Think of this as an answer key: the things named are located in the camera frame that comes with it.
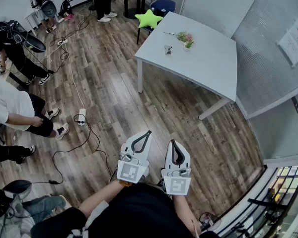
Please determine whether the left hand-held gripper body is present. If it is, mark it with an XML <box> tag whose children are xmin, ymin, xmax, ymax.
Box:
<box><xmin>116</xmin><ymin>130</ymin><xmax>153</xmax><ymax>184</ymax></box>

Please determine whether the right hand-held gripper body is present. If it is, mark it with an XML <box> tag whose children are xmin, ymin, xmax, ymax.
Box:
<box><xmin>162</xmin><ymin>139</ymin><xmax>192</xmax><ymax>196</ymax></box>

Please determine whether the person's left forearm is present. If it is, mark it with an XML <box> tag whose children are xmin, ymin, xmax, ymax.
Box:
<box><xmin>78</xmin><ymin>181</ymin><xmax>130</xmax><ymax>219</ymax></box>

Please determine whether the person's right forearm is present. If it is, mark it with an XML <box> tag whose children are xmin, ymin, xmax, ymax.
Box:
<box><xmin>172</xmin><ymin>193</ymin><xmax>202</xmax><ymax>233</ymax></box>

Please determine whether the person's black shirt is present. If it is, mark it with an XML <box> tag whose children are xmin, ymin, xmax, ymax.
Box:
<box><xmin>31</xmin><ymin>182</ymin><xmax>221</xmax><ymax>238</ymax></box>

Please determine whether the white table leg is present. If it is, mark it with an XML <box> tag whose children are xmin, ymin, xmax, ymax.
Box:
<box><xmin>137</xmin><ymin>58</ymin><xmax>144</xmax><ymax>94</ymax></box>
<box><xmin>198</xmin><ymin>97</ymin><xmax>231</xmax><ymax>121</ymax></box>

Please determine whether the black window railing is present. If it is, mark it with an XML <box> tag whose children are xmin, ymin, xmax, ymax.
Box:
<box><xmin>217</xmin><ymin>164</ymin><xmax>298</xmax><ymax>238</ymax></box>

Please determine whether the artificial flower bouquet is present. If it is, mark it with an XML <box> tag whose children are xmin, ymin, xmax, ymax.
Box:
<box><xmin>163</xmin><ymin>30</ymin><xmax>195</xmax><ymax>49</ymax></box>

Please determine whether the green star pillow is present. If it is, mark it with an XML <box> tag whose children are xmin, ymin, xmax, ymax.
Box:
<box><xmin>135</xmin><ymin>8</ymin><xmax>164</xmax><ymax>30</ymax></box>

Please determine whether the blue chair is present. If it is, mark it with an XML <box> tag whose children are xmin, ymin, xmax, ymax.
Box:
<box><xmin>136</xmin><ymin>0</ymin><xmax>177</xmax><ymax>45</ymax></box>

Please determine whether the white paper notice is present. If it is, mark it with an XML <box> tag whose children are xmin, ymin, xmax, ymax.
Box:
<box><xmin>277</xmin><ymin>18</ymin><xmax>298</xmax><ymax>68</ymax></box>

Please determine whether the white side table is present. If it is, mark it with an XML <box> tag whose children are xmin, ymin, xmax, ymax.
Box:
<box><xmin>24</xmin><ymin>8</ymin><xmax>59</xmax><ymax>37</ymax></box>

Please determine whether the white fabric strap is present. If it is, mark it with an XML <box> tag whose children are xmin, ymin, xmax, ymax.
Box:
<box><xmin>69</xmin><ymin>199</ymin><xmax>110</xmax><ymax>238</ymax></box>

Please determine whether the black power cable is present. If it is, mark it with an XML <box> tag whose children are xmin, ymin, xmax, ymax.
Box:
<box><xmin>29</xmin><ymin>114</ymin><xmax>112</xmax><ymax>185</ymax></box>

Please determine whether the white power cable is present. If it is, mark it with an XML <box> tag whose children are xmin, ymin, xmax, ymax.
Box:
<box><xmin>62</xmin><ymin>42</ymin><xmax>85</xmax><ymax>110</ymax></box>

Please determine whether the dark head-worn camera rig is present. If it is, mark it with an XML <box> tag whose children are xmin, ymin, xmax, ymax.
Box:
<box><xmin>7</xmin><ymin>20</ymin><xmax>47</xmax><ymax>54</ymax></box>
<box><xmin>34</xmin><ymin>0</ymin><xmax>58</xmax><ymax>18</ymax></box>
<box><xmin>0</xmin><ymin>179</ymin><xmax>33</xmax><ymax>218</ymax></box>

